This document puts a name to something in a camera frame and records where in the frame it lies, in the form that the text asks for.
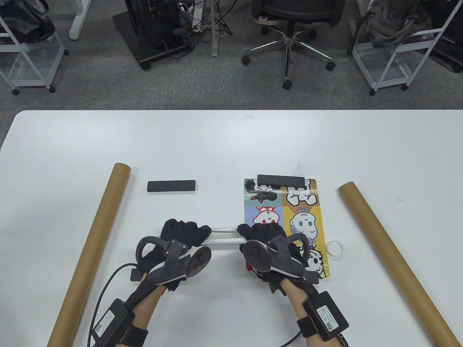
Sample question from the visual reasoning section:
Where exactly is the person's right hand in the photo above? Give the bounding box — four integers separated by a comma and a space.
237, 223, 319, 295

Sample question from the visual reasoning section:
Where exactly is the person's left hand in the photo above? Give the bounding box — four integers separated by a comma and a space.
137, 219, 212, 291

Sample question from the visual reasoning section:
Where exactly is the white poster with purple lettering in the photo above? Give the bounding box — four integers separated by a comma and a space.
206, 226, 245, 250

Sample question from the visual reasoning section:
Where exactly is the colourful cartoon grid poster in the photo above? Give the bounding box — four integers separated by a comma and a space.
243, 178, 331, 279

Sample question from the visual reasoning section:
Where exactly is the brown cardboard mailing tube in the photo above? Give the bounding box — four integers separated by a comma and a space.
46, 163, 131, 347
338, 182, 462, 347

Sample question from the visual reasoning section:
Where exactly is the person's left forearm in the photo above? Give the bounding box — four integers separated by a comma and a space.
128, 278, 167, 347

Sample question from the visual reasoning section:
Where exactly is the person's right forearm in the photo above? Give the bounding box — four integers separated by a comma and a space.
280, 280, 328, 347

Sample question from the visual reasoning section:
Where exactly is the black wrist sensor box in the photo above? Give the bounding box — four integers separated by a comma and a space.
91, 298, 136, 346
302, 290, 349, 342

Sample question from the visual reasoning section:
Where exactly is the black office chair chrome base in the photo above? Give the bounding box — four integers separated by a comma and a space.
242, 0, 346, 90

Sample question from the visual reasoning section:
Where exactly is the white desk leg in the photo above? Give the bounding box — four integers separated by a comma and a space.
212, 0, 221, 57
69, 0, 93, 40

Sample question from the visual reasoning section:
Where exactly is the black wheeled equipment stand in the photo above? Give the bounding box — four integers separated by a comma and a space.
112, 0, 192, 70

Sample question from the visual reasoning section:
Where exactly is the white wheeled cart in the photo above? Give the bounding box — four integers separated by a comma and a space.
349, 0, 463, 95
0, 14, 69, 95

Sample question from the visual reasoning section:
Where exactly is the grey crumpled cloth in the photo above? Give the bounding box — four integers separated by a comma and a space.
362, 0, 434, 46

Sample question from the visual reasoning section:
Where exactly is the black bag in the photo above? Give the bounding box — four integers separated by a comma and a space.
0, 0, 56, 44

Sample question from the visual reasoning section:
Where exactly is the black wrist strap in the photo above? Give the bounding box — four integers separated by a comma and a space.
121, 325, 149, 347
296, 317, 319, 338

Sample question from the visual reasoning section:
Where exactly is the tangle of black cables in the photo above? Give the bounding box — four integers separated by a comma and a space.
177, 0, 240, 37

